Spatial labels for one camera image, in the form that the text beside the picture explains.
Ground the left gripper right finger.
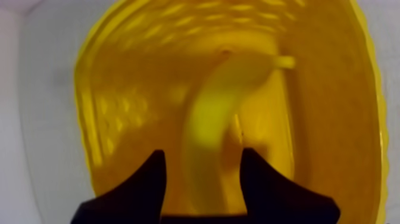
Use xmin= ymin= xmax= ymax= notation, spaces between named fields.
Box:
xmin=239 ymin=147 xmax=341 ymax=224

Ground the yellow toy banana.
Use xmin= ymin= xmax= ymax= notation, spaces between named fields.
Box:
xmin=181 ymin=49 xmax=296 ymax=217

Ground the yellow plastic basket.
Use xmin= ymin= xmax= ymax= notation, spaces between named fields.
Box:
xmin=73 ymin=0 xmax=390 ymax=224

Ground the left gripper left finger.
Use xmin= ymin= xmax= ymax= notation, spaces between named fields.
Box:
xmin=71 ymin=149 xmax=167 ymax=224

